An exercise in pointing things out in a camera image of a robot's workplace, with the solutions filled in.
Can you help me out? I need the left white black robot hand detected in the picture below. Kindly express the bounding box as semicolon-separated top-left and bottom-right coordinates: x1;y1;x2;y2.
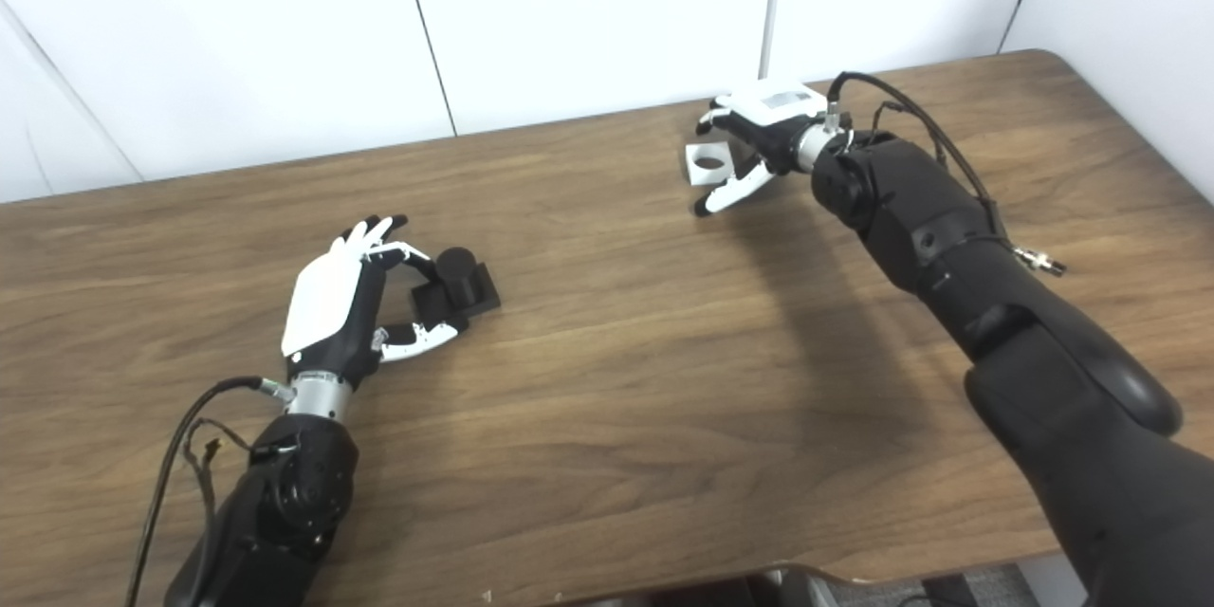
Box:
281;214;468;390

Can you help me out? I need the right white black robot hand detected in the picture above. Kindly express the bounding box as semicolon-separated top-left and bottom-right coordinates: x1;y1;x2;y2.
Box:
692;79;836;217

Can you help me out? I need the white square piece with hole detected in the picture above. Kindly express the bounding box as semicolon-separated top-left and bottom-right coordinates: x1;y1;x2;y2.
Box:
685;140;737;189

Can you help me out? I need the black peg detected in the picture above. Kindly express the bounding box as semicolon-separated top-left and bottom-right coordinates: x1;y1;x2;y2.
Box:
408;247;502;335

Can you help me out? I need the black robot lower body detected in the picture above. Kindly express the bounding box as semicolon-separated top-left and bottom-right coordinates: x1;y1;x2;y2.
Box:
569;567;840;607

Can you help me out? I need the thin wire on right arm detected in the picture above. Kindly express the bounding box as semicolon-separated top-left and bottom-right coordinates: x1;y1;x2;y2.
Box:
871;100;949;172

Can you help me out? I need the thin wire on arm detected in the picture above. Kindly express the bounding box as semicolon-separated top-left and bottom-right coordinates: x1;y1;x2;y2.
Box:
871;100;949;172
182;417;252;532

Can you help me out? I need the thick black left wrist cable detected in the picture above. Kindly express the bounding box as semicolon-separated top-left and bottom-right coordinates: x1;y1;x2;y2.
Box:
123;376;295;607

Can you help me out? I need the thin wire on left arm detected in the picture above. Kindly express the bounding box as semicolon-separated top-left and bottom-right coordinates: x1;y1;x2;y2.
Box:
182;417;252;532

